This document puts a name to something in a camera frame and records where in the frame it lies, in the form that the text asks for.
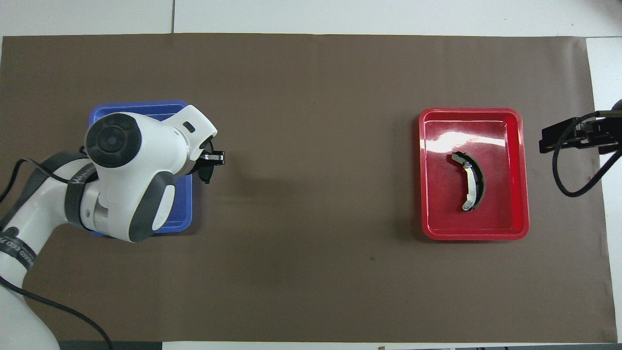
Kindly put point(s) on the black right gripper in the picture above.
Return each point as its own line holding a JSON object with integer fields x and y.
{"x": 595, "y": 131}

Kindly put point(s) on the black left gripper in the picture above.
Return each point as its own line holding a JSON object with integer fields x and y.
{"x": 205, "y": 163}

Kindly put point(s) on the curved brake shoe grey metal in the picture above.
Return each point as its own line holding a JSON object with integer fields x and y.
{"x": 470, "y": 187}

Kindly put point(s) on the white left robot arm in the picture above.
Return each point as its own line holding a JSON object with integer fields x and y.
{"x": 121, "y": 184}

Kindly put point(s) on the blue plastic tray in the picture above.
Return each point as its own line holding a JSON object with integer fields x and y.
{"x": 182, "y": 204}

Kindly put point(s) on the red plastic tray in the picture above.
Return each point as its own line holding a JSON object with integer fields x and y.
{"x": 505, "y": 214}

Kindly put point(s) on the brown paper mat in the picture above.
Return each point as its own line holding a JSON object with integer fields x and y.
{"x": 311, "y": 204}

